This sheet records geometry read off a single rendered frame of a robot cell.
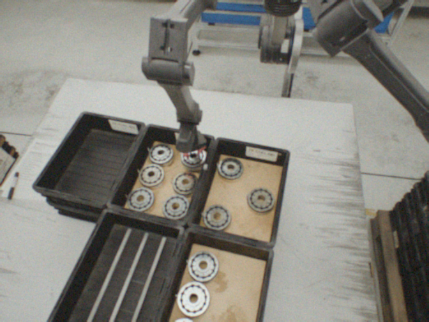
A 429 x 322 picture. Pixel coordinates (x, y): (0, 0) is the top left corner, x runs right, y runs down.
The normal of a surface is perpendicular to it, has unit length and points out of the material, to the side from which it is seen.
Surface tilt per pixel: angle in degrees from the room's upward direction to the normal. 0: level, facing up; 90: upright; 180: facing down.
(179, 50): 51
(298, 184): 0
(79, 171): 0
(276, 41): 90
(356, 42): 87
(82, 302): 0
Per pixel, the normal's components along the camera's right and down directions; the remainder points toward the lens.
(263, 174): -0.03, -0.57
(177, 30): -0.09, 0.29
